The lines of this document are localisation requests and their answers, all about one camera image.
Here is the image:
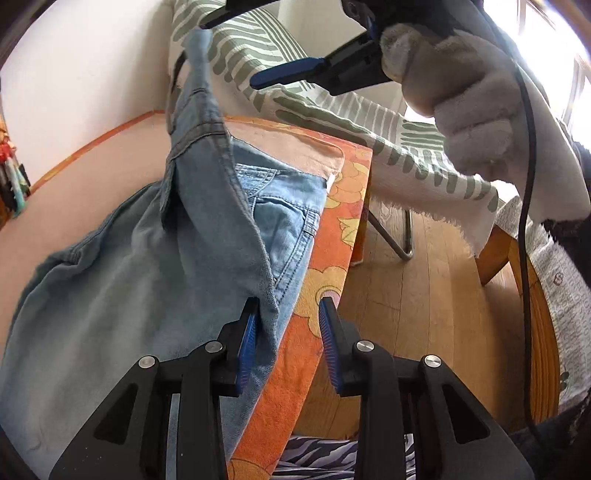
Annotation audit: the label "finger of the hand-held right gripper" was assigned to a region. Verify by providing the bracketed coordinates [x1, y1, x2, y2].
[250, 34, 398, 96]
[201, 0, 345, 29]

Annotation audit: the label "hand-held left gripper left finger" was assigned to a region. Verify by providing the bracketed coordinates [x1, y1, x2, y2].
[48, 296, 259, 480]

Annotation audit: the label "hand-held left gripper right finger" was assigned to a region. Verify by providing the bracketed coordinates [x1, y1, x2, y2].
[318, 296, 543, 480]

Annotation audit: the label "blue denim pants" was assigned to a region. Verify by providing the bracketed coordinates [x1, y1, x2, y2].
[0, 30, 331, 480]

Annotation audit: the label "person's right forearm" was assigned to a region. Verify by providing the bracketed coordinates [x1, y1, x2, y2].
[508, 28, 591, 259]

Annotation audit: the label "person's right hand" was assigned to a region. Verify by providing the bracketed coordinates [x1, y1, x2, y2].
[379, 21, 533, 185]

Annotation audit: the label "orange floral blanket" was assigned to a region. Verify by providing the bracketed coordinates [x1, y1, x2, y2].
[28, 111, 375, 480]

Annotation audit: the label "zebra patterned cloth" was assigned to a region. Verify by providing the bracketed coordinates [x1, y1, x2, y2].
[277, 434, 416, 480]

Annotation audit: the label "window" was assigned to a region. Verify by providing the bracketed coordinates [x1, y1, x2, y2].
[480, 0, 591, 139]

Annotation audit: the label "white green patterned cloth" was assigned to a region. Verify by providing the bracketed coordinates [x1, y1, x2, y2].
[168, 0, 502, 259]

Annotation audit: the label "wooden chair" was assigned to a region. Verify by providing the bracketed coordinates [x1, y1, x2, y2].
[475, 222, 561, 421]

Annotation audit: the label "dark cloth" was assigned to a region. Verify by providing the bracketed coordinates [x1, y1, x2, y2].
[522, 406, 591, 480]

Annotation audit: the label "metal frame leg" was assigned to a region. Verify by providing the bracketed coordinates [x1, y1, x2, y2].
[367, 203, 414, 261]

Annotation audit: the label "black cable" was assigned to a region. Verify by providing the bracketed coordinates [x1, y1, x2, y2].
[480, 9, 543, 439]

